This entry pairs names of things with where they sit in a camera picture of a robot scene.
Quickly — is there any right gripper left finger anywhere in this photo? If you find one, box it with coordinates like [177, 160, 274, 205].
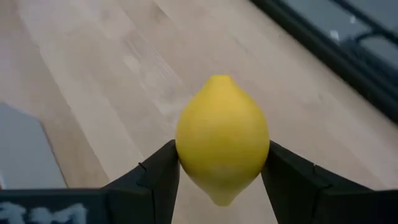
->
[0, 139, 182, 224]

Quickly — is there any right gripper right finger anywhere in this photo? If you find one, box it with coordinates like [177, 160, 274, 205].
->
[261, 140, 398, 224]

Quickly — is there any yellow toy lemon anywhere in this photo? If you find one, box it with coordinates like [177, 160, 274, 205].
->
[175, 74, 271, 207]

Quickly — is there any white plastic storage bin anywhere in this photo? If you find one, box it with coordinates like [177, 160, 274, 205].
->
[0, 102, 68, 190]

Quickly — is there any black metal table frame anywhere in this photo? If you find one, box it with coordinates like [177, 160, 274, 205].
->
[250, 0, 398, 124]

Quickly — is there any black coiled cable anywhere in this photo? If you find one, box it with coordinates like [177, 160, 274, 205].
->
[340, 29, 398, 75]

